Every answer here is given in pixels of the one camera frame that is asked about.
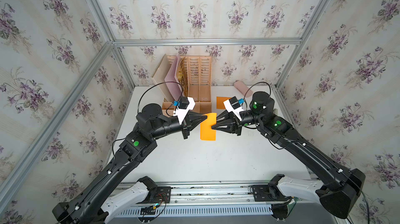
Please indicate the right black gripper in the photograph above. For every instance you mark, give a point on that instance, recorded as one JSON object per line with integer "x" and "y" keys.
{"x": 235, "y": 125}

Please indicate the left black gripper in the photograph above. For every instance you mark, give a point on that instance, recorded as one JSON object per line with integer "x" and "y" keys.
{"x": 186, "y": 124}

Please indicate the orange square paper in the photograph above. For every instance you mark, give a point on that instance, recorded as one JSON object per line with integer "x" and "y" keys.
{"x": 220, "y": 102}
{"x": 206, "y": 132}

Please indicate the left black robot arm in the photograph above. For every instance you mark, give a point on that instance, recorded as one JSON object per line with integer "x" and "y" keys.
{"x": 96, "y": 205}

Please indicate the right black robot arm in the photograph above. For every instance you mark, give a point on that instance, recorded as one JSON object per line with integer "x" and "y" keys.
{"x": 336, "y": 188}

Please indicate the pink board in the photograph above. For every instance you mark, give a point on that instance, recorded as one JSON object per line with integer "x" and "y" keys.
{"x": 174, "y": 86}

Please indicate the yellow patterned book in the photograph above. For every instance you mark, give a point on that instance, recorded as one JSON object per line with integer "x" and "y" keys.
{"x": 182, "y": 75}

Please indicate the peach desk organizer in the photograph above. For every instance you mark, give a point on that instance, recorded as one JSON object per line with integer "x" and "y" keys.
{"x": 199, "y": 82}

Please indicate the beige board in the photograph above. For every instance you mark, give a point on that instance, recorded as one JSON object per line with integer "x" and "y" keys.
{"x": 160, "y": 75}

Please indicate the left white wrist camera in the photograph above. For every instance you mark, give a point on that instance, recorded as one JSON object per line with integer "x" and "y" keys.
{"x": 183, "y": 106}

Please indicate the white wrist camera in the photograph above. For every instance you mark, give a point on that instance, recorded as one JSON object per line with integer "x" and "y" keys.
{"x": 234, "y": 105}
{"x": 183, "y": 106}

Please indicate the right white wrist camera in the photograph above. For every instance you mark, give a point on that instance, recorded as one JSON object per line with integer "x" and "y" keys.
{"x": 234, "y": 105}

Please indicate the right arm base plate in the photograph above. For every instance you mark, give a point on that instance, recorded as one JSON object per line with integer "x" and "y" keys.
{"x": 266, "y": 193}

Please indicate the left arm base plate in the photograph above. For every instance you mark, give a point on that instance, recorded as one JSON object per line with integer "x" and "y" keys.
{"x": 156, "y": 195}

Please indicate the white perforated cable tray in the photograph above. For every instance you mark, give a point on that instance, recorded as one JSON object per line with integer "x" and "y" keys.
{"x": 200, "y": 211}

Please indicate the aluminium mounting rail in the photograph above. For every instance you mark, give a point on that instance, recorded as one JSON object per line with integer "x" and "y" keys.
{"x": 206, "y": 193}

